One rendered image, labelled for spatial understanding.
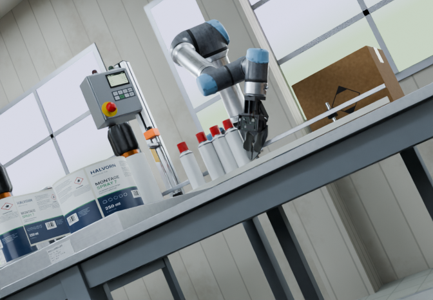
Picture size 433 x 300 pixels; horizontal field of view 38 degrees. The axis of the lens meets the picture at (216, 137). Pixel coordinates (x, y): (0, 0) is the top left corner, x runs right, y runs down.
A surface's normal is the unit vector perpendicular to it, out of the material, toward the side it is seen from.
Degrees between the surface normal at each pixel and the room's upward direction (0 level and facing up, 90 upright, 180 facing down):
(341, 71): 90
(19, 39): 90
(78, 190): 90
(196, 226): 90
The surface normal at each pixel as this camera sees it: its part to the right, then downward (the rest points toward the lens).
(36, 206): 0.78, -0.42
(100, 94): 0.45, -0.33
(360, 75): -0.46, 0.07
